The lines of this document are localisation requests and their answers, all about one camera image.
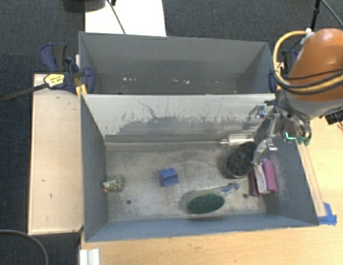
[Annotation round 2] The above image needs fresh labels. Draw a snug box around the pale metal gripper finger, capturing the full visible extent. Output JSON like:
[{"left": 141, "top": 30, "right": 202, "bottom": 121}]
[
  {"left": 252, "top": 138, "right": 278, "bottom": 166},
  {"left": 242, "top": 105, "right": 268, "bottom": 130}
]

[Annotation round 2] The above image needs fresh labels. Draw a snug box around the blue block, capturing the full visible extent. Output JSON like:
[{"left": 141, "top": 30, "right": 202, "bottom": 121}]
[{"left": 159, "top": 167, "right": 180, "bottom": 188}]

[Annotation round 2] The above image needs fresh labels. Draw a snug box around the pale wood flat board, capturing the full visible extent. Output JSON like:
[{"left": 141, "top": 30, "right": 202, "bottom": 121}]
[{"left": 27, "top": 73, "right": 85, "bottom": 236}]

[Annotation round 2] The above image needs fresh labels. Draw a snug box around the silver metal cylinder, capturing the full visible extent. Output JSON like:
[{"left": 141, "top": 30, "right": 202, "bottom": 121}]
[{"left": 220, "top": 134, "right": 256, "bottom": 147}]

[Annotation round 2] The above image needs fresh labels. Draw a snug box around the grey metal bin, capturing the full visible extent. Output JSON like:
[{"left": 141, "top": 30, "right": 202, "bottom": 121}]
[{"left": 78, "top": 31, "right": 320, "bottom": 243}]

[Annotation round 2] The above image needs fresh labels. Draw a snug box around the mottled toy turtle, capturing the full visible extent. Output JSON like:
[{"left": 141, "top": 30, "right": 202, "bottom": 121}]
[{"left": 102, "top": 174, "right": 125, "bottom": 193}]

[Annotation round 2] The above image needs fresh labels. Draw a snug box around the black oval dish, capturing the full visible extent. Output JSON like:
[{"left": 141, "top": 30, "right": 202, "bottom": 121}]
[{"left": 225, "top": 141, "right": 257, "bottom": 179}]

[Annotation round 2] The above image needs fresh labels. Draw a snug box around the black cylinder on white bracket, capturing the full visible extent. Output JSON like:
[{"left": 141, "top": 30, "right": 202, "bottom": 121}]
[{"left": 324, "top": 109, "right": 343, "bottom": 125}]

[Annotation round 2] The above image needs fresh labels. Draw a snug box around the purple and white cloth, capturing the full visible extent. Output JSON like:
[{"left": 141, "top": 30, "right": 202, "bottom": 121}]
[{"left": 250, "top": 157, "right": 279, "bottom": 198}]

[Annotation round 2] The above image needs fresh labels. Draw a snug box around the green scrub brush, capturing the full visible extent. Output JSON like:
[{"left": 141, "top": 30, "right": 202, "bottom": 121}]
[{"left": 180, "top": 182, "right": 240, "bottom": 215}]

